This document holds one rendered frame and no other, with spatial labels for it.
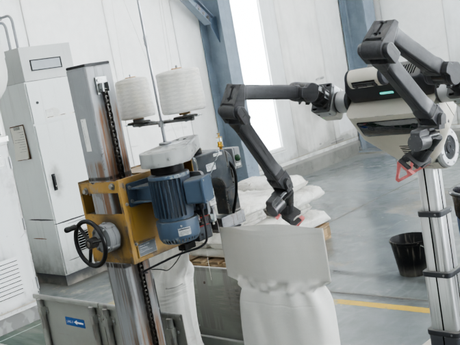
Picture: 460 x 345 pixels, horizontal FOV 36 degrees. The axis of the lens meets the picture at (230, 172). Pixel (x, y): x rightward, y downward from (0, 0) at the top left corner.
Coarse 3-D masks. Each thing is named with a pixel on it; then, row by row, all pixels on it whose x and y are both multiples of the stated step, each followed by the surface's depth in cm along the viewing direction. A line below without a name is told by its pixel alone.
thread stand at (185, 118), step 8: (144, 32) 263; (144, 40) 263; (152, 72) 265; (152, 80) 265; (160, 112) 267; (136, 120) 275; (144, 120) 275; (152, 120) 274; (160, 120) 267; (168, 120) 265; (176, 120) 262; (184, 120) 260; (160, 144) 267
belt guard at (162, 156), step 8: (184, 136) 290; (192, 136) 283; (176, 144) 259; (184, 144) 253; (192, 144) 262; (144, 152) 253; (152, 152) 247; (160, 152) 242; (168, 152) 241; (176, 152) 242; (184, 152) 245; (192, 152) 258; (144, 160) 244; (152, 160) 242; (160, 160) 241; (168, 160) 241; (176, 160) 242; (184, 160) 244; (144, 168) 245; (152, 168) 242
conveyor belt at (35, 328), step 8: (24, 328) 416; (32, 328) 413; (40, 328) 411; (8, 336) 406; (16, 336) 403; (24, 336) 401; (32, 336) 399; (40, 336) 396; (8, 344) 392; (16, 344) 389; (24, 344) 387; (32, 344) 385; (40, 344) 382
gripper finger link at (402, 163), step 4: (400, 160) 239; (404, 160) 239; (408, 160) 239; (400, 164) 238; (404, 164) 238; (408, 164) 239; (396, 168) 241; (404, 168) 239; (408, 168) 237; (396, 172) 242; (408, 172) 237; (412, 172) 237; (396, 176) 242; (404, 176) 240; (408, 176) 238; (396, 180) 243; (400, 180) 242
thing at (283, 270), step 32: (224, 256) 282; (256, 256) 266; (288, 256) 258; (320, 256) 252; (256, 288) 270; (288, 288) 259; (320, 288) 260; (256, 320) 271; (288, 320) 260; (320, 320) 255
